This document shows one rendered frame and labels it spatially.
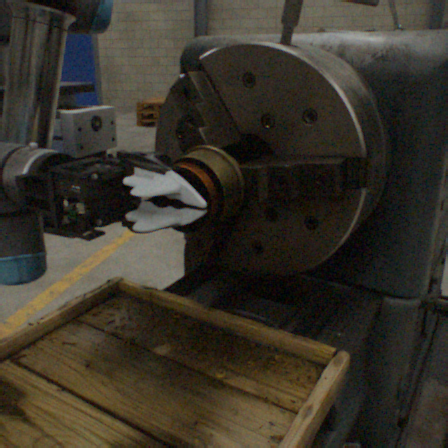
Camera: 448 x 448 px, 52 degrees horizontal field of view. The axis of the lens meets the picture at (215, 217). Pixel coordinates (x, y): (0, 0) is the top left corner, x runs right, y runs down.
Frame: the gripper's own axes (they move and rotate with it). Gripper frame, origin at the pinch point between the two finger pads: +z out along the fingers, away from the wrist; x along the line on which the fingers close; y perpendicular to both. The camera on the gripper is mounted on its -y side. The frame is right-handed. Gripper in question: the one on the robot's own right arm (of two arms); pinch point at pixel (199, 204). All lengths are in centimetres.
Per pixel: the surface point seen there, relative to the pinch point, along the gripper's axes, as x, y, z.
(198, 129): 6.2, -7.7, -5.4
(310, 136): 5.2, -15.8, 5.2
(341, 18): 88, -976, -317
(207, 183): 1.8, -1.8, -0.1
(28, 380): -19.3, 12.7, -14.2
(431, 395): -54, -55, 21
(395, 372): -35, -32, 16
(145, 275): -108, -144, -140
